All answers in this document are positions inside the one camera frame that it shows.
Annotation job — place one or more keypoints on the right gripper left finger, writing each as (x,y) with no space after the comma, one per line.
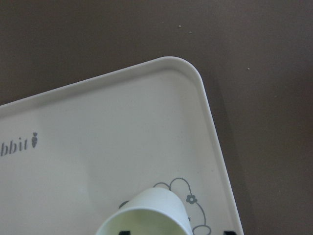
(124,233)

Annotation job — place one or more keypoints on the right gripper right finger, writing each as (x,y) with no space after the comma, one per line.
(229,233)

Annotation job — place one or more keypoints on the pale yellow cup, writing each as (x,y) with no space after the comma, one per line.
(155,211)

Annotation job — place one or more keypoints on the beige rabbit tray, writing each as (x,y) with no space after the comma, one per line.
(71,157)

